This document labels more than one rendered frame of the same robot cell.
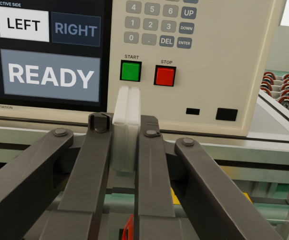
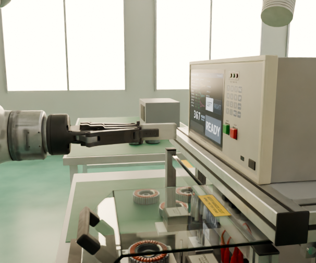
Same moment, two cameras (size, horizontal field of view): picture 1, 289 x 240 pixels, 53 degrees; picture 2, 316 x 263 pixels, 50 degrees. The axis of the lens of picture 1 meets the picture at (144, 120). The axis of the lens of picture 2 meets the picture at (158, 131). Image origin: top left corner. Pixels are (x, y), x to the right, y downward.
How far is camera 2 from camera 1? 64 cm
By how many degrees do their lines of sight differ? 80
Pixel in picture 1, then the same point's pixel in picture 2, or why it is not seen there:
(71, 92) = (215, 137)
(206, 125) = (246, 169)
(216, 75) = (247, 135)
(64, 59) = (215, 120)
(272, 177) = (249, 215)
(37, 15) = (211, 100)
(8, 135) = (194, 152)
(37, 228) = not seen: hidden behind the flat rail
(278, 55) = not seen: outside the picture
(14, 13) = (208, 99)
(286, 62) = not seen: outside the picture
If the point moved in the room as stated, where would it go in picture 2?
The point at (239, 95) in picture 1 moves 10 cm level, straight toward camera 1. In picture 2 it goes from (255, 152) to (194, 148)
